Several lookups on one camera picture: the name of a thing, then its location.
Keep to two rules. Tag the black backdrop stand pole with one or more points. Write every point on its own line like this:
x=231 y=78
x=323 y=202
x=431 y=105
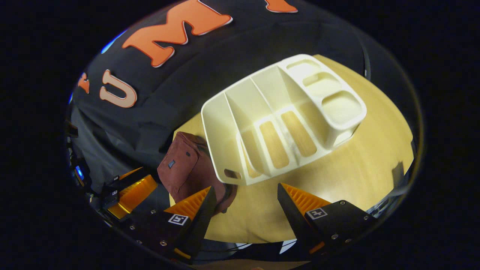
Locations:
x=366 y=60

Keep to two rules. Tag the cream plastic bookshelf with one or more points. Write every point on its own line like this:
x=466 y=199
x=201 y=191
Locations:
x=232 y=123

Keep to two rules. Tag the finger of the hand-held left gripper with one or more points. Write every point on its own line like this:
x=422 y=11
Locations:
x=135 y=195
x=129 y=178

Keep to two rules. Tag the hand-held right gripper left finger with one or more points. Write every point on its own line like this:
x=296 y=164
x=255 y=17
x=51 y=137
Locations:
x=200 y=225

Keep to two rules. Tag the maroon schoolbag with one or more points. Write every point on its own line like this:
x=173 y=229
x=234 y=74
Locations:
x=187 y=168

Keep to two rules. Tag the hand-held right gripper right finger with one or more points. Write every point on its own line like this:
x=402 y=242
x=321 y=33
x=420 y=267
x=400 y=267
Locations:
x=292 y=221

